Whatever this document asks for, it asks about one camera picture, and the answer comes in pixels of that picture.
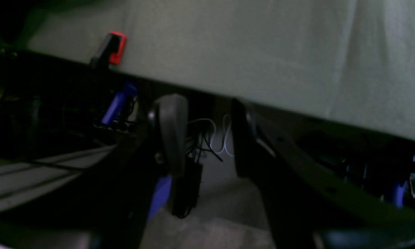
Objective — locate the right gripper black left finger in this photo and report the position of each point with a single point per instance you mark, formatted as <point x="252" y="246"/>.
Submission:
<point x="180" y="184"/>

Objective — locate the red black clamp middle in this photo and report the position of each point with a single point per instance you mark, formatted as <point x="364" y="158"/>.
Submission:
<point x="110" y="52"/>

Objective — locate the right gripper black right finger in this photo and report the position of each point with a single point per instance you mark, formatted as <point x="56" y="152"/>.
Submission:
<point x="325" y="185"/>

